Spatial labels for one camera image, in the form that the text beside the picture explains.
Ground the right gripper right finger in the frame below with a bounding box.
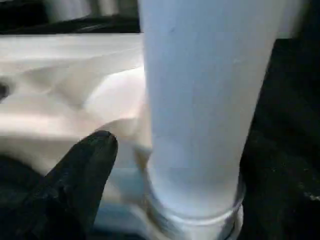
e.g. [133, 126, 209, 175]
[239, 140, 320, 240]

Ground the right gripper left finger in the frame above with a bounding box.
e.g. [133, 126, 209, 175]
[0, 131, 119, 240]

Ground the white plastic table top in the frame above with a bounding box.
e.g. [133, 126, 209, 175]
[0, 32, 156, 236]

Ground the black work mat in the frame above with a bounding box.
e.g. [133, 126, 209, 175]
[0, 0, 320, 240]

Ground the white plastic table leg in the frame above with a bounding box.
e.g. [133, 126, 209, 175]
[137, 0, 287, 240]

